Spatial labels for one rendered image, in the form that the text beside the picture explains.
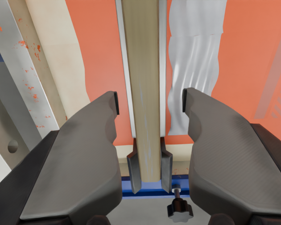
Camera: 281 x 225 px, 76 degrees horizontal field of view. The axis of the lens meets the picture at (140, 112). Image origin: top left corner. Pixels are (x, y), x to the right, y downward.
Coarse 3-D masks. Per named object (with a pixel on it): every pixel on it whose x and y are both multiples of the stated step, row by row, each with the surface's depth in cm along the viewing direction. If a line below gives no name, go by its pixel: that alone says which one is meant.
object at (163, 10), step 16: (160, 0) 19; (160, 16) 20; (160, 32) 21; (160, 48) 22; (160, 64) 23; (128, 80) 24; (160, 80) 24; (128, 96) 26; (160, 96) 26; (160, 112) 27; (160, 128) 29
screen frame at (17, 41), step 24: (0, 0) 20; (24, 0) 23; (0, 24) 21; (24, 24) 22; (0, 48) 23; (24, 48) 23; (24, 72) 25; (48, 72) 27; (24, 96) 27; (48, 96) 27; (48, 120) 29; (120, 168) 38
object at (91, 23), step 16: (80, 0) 23; (96, 0) 23; (112, 0) 23; (240, 0) 23; (256, 0) 23; (272, 0) 23; (80, 16) 24; (96, 16) 24; (112, 16) 24; (224, 16) 24; (240, 16) 24; (256, 16) 24; (272, 16) 23; (80, 32) 25; (96, 32) 25; (112, 32) 25; (224, 32) 25
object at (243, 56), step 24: (96, 48) 26; (120, 48) 26; (168, 48) 26; (240, 48) 26; (264, 48) 26; (96, 72) 28; (120, 72) 28; (168, 72) 28; (240, 72) 28; (264, 72) 28; (96, 96) 30; (120, 96) 30; (216, 96) 30; (240, 96) 30; (120, 120) 33; (168, 120) 33; (264, 120) 33; (120, 144) 36; (168, 144) 36
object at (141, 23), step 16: (128, 0) 14; (144, 0) 14; (128, 16) 14; (144, 16) 14; (128, 32) 15; (144, 32) 15; (128, 48) 16; (144, 48) 16; (128, 64) 17; (144, 64) 17; (144, 80) 17; (144, 96) 18; (144, 112) 19; (144, 128) 21; (144, 144) 22; (160, 144) 23; (144, 160) 24; (160, 160) 24; (144, 176) 25; (160, 176) 26
